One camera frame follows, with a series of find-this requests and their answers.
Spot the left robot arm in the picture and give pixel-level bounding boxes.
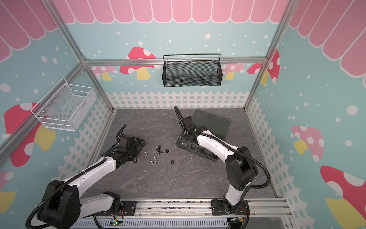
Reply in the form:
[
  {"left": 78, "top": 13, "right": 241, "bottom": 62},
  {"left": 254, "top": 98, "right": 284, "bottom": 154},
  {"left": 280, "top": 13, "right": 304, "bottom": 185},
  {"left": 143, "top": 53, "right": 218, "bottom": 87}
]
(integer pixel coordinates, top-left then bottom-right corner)
[{"left": 25, "top": 127, "right": 146, "bottom": 229}]

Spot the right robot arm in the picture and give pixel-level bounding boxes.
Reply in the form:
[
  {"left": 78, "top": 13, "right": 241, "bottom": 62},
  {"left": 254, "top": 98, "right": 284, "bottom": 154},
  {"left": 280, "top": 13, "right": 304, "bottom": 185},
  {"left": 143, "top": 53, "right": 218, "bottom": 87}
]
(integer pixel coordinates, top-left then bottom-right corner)
[{"left": 174, "top": 106, "right": 271, "bottom": 215}]

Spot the silver hex nut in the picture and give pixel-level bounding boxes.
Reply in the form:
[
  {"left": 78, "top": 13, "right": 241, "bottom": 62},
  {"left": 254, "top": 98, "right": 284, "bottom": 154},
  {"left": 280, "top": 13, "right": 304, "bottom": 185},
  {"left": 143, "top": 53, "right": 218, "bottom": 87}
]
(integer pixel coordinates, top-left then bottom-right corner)
[{"left": 150, "top": 156, "right": 158, "bottom": 165}]

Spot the green compartment organizer box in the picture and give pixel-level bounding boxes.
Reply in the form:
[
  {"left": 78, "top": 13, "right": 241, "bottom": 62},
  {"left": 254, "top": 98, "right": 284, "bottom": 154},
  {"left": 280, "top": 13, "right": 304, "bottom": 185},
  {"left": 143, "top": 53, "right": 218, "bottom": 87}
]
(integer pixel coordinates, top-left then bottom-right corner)
[{"left": 174, "top": 106, "right": 231, "bottom": 162}]

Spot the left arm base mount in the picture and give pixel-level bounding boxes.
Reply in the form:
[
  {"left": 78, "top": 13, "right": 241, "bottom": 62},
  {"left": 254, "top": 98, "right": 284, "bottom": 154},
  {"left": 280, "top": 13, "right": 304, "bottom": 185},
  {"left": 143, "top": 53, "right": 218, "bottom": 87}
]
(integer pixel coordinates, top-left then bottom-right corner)
[{"left": 96, "top": 200, "right": 137, "bottom": 217}]

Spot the black wire mesh basket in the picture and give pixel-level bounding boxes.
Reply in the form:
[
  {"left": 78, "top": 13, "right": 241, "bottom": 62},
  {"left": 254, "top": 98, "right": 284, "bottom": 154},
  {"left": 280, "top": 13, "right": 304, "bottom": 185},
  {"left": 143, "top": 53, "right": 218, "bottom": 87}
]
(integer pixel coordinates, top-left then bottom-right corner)
[{"left": 162, "top": 53, "right": 223, "bottom": 87}]

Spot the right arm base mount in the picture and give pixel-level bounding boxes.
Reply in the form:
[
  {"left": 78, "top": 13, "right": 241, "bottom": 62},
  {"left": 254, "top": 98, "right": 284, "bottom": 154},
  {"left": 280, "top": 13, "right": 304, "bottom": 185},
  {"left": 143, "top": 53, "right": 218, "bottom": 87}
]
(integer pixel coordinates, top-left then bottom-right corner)
[{"left": 211, "top": 199, "right": 250, "bottom": 216}]

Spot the white wire mesh basket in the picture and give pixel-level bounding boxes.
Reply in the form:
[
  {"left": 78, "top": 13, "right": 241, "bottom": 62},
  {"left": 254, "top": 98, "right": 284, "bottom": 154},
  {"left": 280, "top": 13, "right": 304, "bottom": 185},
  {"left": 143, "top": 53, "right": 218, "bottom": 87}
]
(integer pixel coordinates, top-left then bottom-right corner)
[{"left": 30, "top": 78, "right": 97, "bottom": 132}]

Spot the aluminium rail frame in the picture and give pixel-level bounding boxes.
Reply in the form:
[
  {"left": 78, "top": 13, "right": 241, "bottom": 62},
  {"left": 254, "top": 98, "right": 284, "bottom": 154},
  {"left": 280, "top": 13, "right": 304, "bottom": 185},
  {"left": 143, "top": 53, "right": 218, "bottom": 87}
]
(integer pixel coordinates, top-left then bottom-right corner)
[{"left": 52, "top": 197, "right": 295, "bottom": 229}]

